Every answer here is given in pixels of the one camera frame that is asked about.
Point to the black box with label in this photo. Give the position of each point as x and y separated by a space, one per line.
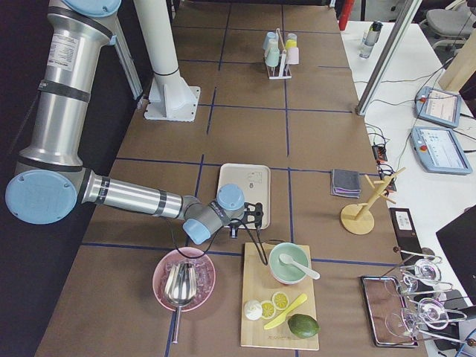
404 229

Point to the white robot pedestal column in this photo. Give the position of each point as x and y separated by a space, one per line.
170 97

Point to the cream rabbit tray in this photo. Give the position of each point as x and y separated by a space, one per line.
254 181

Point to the blue teach pendant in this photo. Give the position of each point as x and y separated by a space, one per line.
439 151
438 106

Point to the clear water bottle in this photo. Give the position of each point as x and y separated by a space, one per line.
370 38

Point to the wine glass rack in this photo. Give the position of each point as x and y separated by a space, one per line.
428 316

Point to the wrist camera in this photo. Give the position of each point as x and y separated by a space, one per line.
234 231

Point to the black monitor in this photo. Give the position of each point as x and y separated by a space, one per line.
457 240

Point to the pink cup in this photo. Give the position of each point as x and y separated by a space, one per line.
292 56

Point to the green cup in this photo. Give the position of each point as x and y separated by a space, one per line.
273 57

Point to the upper blue teach pendant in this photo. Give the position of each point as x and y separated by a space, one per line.
438 106

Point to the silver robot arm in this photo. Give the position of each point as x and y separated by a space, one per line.
50 177

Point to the yellow plastic knife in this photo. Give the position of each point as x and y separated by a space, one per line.
301 299

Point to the green avocado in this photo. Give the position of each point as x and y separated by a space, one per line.
303 326

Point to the aluminium frame post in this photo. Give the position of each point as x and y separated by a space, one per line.
400 27

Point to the green bowl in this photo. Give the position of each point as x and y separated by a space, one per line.
288 273

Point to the lower blue teach pendant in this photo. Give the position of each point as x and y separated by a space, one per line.
439 151

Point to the dark metal glass tray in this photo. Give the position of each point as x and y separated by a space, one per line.
381 299

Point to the wooden cutting board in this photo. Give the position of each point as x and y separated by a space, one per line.
259 284

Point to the lemon slice near bun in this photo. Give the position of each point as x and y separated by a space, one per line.
268 309

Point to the light blue cup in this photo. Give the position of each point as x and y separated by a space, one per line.
269 36

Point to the white steamed bun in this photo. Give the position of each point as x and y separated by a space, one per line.
253 310

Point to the office chair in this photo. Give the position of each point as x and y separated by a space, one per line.
452 25

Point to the wooden mug tree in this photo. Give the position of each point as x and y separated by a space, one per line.
357 218

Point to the pink ice bowl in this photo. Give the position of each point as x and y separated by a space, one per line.
205 276

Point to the lemon slice near bowl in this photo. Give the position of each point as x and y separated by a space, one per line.
280 300

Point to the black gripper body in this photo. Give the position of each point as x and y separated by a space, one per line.
234 231

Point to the metal ice scoop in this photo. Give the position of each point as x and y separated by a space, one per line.
180 290

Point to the grey cup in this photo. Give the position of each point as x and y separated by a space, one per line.
292 36

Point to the white plastic spoon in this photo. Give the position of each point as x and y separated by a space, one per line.
288 260

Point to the grey folded cloth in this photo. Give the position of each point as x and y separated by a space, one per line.
345 183

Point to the yellow cup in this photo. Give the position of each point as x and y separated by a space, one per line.
290 43

